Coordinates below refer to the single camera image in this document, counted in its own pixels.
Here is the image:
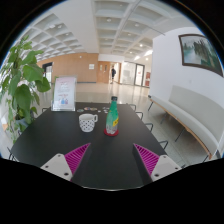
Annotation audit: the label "long white bench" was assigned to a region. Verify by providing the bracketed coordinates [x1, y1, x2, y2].
[148, 84, 224, 161]

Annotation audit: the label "black metal chairs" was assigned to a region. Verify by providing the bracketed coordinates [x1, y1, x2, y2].
[128, 103, 170, 151]

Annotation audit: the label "green plastic drink bottle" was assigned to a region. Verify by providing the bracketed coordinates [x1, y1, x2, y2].
[105, 95, 120, 135]

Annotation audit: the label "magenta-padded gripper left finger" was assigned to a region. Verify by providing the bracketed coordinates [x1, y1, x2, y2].
[40, 142, 93, 183]

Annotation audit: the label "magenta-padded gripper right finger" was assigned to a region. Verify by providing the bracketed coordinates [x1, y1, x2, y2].
[131, 142, 183, 184]

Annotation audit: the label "clear acrylic sign holder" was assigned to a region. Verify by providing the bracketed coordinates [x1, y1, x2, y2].
[50, 75, 78, 112]

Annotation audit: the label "framed landscape picture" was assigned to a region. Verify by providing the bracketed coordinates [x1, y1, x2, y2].
[178, 33, 224, 78]

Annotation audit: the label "person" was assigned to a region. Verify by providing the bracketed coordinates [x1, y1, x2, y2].
[110, 65, 117, 84]

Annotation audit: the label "round ceiling lights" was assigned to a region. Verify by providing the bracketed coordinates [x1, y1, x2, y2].
[36, 16, 154, 63]

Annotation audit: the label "white polka dot mug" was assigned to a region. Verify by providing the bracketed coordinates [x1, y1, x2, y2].
[78, 113, 99, 133]

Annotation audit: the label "green leafy potted plant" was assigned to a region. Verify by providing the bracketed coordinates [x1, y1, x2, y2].
[0, 34, 52, 145]

